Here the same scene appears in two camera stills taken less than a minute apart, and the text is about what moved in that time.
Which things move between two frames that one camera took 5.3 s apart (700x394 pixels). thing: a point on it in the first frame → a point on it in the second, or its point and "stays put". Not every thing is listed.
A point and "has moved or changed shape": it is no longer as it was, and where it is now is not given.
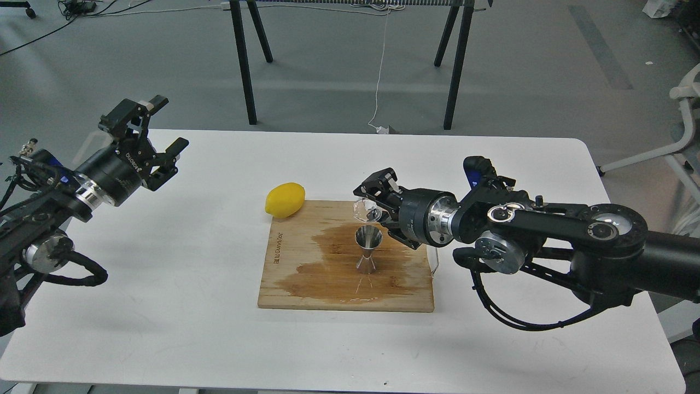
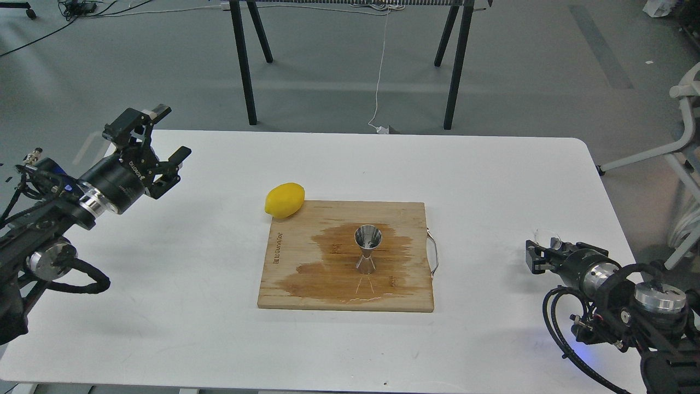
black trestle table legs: [238, 10] stays put
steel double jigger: [367, 237] stays put
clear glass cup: [366, 210] has moved or changed shape
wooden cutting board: [322, 258] stays put
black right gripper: [425, 216] → [570, 261]
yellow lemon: [284, 200] stays put
